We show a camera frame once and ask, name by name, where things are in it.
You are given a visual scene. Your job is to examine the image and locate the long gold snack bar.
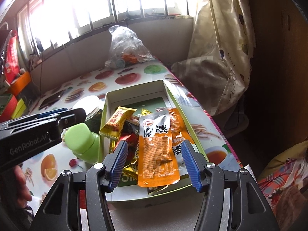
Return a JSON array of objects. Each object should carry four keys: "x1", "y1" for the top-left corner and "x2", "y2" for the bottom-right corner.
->
[{"x1": 111, "y1": 108, "x2": 152, "y2": 180}]

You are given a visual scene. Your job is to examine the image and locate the red triangular snack packet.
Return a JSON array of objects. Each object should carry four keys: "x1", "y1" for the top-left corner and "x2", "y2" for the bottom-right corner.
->
[{"x1": 120, "y1": 133, "x2": 139, "y2": 163}]

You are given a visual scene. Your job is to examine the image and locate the orange konjac snack pouch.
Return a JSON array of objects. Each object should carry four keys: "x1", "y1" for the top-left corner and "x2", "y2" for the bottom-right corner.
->
[{"x1": 156, "y1": 108, "x2": 194, "y2": 176}]

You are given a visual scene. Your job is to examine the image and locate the black red snack packet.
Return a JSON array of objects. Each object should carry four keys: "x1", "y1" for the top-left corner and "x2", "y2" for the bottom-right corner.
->
[{"x1": 122, "y1": 121, "x2": 139, "y2": 136}]

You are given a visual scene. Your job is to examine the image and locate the yellow peanut crisp packet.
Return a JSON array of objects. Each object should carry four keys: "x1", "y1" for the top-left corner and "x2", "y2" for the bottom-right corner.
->
[{"x1": 99, "y1": 106, "x2": 136, "y2": 141}]

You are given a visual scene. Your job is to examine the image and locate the person's left hand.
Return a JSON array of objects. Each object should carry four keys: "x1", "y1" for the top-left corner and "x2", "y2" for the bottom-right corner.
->
[{"x1": 14, "y1": 165, "x2": 32, "y2": 209}]

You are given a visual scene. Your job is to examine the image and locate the black smartphone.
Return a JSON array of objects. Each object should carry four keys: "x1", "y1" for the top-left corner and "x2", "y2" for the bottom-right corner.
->
[{"x1": 39, "y1": 90, "x2": 65, "y2": 110}]

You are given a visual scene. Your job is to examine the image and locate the yellow green box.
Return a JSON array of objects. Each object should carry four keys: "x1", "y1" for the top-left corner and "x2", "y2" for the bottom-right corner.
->
[{"x1": 11, "y1": 99, "x2": 27, "y2": 119}]

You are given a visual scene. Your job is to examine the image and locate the red dotted box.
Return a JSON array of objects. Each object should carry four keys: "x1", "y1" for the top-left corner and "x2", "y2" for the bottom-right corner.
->
[{"x1": 0, "y1": 94, "x2": 18, "y2": 123}]

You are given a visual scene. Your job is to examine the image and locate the clear jar white lid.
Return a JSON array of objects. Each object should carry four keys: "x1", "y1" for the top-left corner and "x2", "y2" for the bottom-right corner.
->
[{"x1": 73, "y1": 95, "x2": 104, "y2": 134}]

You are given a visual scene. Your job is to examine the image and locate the green glass jar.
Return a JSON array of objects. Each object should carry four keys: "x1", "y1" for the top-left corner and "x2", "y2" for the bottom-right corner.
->
[{"x1": 64, "y1": 123, "x2": 99, "y2": 164}]

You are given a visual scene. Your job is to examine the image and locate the orange storage box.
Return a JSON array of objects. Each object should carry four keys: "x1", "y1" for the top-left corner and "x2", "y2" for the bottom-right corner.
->
[{"x1": 7, "y1": 71, "x2": 31, "y2": 96}]

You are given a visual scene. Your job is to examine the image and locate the white foam sheet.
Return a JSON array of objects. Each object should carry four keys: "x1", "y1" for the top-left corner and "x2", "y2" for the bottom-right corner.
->
[{"x1": 22, "y1": 164, "x2": 256, "y2": 231}]

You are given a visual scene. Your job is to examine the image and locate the red paper bag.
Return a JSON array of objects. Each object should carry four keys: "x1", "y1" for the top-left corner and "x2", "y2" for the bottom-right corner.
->
[{"x1": 4, "y1": 30, "x2": 20, "y2": 84}]

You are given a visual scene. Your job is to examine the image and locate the colourful patterned cloth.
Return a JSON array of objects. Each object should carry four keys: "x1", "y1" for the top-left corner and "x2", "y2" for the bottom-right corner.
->
[{"x1": 257, "y1": 140, "x2": 307, "y2": 230}]

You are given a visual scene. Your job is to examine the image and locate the green gift box tray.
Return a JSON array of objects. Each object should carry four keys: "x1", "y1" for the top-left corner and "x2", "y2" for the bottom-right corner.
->
[{"x1": 101, "y1": 80, "x2": 212, "y2": 204}]

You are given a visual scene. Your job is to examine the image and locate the clear plastic bag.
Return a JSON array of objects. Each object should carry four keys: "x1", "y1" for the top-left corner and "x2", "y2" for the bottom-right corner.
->
[{"x1": 105, "y1": 25, "x2": 155, "y2": 69}]

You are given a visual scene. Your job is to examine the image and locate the beige floral curtain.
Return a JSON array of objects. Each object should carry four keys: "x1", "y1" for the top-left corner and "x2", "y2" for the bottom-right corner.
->
[{"x1": 169, "y1": 0, "x2": 256, "y2": 116}]

